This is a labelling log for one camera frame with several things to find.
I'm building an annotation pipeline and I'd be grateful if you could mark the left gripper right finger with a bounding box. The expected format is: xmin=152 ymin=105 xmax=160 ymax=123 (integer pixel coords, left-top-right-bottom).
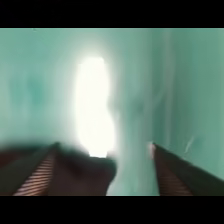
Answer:
xmin=151 ymin=142 xmax=224 ymax=196

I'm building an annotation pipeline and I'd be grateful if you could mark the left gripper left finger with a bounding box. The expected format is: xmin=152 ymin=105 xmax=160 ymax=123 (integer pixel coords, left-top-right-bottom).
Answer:
xmin=0 ymin=142 xmax=60 ymax=196

